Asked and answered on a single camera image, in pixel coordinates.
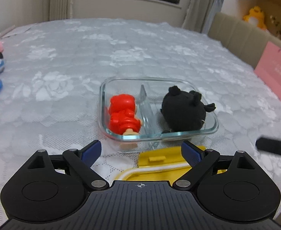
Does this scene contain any beige curtain left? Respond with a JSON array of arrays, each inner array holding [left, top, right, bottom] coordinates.
[[42, 0, 73, 21]]

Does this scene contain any yellow plush duck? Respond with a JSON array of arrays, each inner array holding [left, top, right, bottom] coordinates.
[[243, 6, 267, 31]]

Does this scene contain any black plush cat toy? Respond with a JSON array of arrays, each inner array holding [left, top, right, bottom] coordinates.
[[161, 86, 216, 132]]

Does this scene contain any clear glass divided container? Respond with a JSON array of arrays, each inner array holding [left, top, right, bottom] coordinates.
[[98, 77, 219, 153]]

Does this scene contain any beige upholstered headboard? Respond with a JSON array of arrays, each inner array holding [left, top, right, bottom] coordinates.
[[208, 12, 281, 68]]

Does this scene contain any yellow container lid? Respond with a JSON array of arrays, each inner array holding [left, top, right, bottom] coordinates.
[[113, 145, 227, 187]]

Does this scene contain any red plastic figure toy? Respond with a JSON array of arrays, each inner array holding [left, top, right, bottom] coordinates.
[[108, 94, 143, 136]]

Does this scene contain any beige curtain right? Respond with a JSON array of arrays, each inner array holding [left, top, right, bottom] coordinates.
[[182, 0, 215, 32]]

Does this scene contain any pink paper gift bag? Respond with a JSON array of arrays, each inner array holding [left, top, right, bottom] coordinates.
[[254, 42, 281, 101]]

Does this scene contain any beige curtain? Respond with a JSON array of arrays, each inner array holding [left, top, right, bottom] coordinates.
[[42, 0, 73, 21], [182, 0, 215, 32]]

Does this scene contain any grey floral mattress cover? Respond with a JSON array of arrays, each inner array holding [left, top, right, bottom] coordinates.
[[0, 19, 281, 226]]

